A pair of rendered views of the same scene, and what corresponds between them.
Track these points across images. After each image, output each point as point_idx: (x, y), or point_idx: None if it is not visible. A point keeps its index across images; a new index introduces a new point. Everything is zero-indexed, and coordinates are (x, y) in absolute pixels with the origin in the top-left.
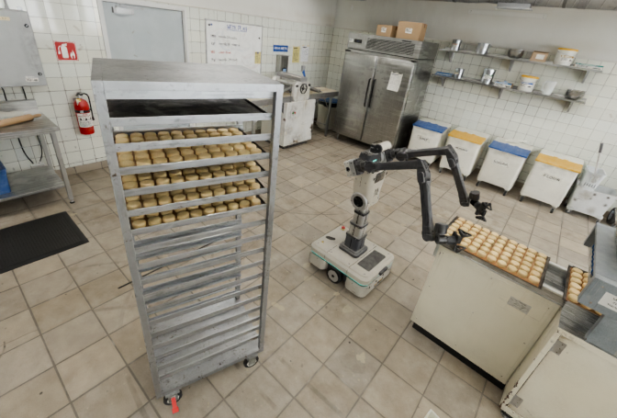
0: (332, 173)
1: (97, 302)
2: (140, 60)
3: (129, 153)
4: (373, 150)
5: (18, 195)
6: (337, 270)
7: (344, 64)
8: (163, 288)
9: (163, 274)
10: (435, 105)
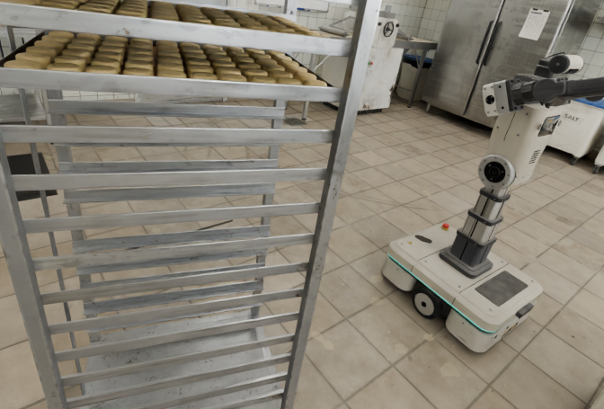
0: (420, 153)
1: (39, 281)
2: None
3: None
4: (543, 71)
5: None
6: (434, 296)
7: (452, 1)
8: (122, 268)
9: (82, 216)
10: (595, 68)
